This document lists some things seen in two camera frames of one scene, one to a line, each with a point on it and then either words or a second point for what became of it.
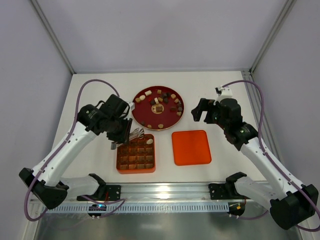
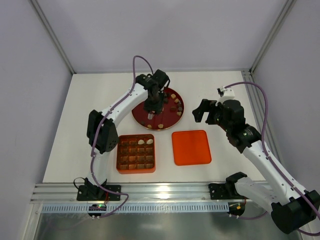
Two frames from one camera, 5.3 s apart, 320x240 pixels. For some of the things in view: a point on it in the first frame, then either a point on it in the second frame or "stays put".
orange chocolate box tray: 137,156 stays put
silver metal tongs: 136,133 → 150,116
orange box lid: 191,147 stays put
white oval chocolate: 149,141 stays put
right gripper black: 208,110 stays put
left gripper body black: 127,131 → 153,107
